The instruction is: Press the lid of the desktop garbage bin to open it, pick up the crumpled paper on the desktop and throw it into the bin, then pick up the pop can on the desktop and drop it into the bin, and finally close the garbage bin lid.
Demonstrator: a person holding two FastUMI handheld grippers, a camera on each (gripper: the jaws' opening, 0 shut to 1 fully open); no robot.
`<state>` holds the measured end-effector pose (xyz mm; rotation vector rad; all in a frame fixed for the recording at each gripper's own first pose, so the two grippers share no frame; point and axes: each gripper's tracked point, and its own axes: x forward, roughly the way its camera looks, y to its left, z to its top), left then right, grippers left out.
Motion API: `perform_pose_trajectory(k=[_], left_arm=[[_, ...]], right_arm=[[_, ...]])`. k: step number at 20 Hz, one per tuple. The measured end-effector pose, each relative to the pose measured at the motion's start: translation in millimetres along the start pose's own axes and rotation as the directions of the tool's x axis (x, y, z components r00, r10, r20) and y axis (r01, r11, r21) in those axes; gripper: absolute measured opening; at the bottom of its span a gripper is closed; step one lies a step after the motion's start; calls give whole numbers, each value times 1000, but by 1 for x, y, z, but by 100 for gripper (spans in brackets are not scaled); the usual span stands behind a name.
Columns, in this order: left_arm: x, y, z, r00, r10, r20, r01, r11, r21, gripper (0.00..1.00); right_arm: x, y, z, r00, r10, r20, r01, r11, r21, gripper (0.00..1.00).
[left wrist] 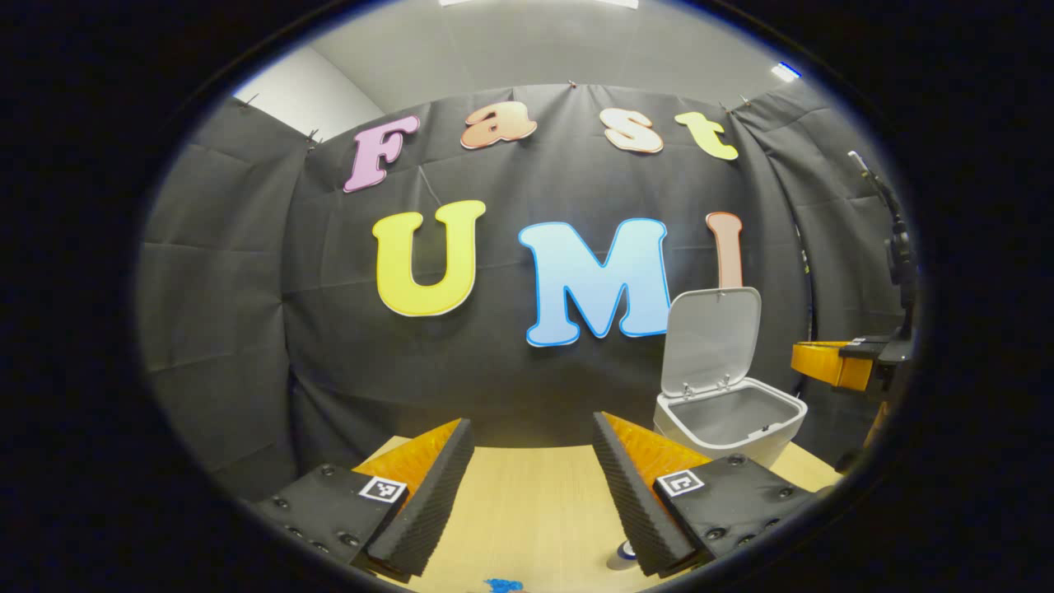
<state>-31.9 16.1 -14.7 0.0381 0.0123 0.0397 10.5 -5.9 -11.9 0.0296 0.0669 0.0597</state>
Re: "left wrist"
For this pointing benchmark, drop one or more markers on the white desktop garbage bin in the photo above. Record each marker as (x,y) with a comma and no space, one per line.
(725,428)

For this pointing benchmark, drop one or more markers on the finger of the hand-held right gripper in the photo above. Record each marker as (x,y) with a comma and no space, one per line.
(832,364)
(878,424)

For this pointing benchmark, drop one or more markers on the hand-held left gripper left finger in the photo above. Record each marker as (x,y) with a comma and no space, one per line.
(428,511)

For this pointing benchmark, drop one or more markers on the black backdrop cloth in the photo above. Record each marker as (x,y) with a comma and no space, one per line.
(494,379)

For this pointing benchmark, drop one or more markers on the silver pop can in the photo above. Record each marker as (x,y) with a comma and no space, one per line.
(623,558)

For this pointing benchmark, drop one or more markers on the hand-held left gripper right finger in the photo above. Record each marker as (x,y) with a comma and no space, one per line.
(638,511)

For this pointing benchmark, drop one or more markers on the small ceiling light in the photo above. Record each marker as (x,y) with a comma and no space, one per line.
(785,72)

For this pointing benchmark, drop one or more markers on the bright ceiling light panel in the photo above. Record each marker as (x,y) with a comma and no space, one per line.
(535,2)

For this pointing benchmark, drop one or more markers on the blue paper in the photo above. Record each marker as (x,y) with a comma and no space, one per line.
(502,585)

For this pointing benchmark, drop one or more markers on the wooden desktop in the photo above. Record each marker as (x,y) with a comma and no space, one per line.
(535,511)

